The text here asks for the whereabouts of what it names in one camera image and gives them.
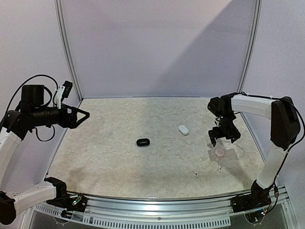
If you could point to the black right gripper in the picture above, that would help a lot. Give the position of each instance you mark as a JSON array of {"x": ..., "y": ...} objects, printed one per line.
[{"x": 224, "y": 133}]

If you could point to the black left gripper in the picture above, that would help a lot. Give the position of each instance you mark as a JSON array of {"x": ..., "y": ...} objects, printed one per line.
[{"x": 72, "y": 122}]

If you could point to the white oval charging case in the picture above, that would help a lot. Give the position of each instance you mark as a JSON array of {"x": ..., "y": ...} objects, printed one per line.
[{"x": 183, "y": 130}]

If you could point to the black oval charging case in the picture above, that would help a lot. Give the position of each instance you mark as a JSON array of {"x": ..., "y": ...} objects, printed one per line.
[{"x": 143, "y": 142}]

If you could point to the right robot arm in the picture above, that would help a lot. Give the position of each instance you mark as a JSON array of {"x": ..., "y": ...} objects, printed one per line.
[{"x": 286, "y": 124}]

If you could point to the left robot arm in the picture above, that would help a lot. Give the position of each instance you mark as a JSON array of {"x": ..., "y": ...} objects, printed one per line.
[{"x": 31, "y": 113}]

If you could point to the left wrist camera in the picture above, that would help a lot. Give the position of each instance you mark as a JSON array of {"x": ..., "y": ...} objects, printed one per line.
[{"x": 61, "y": 93}]

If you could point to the aluminium front rail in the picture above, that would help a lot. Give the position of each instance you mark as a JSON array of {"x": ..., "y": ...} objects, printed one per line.
[{"x": 156, "y": 213}]

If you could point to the right aluminium wall post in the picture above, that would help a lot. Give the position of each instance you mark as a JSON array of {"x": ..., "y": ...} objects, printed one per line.
[{"x": 250, "y": 45}]

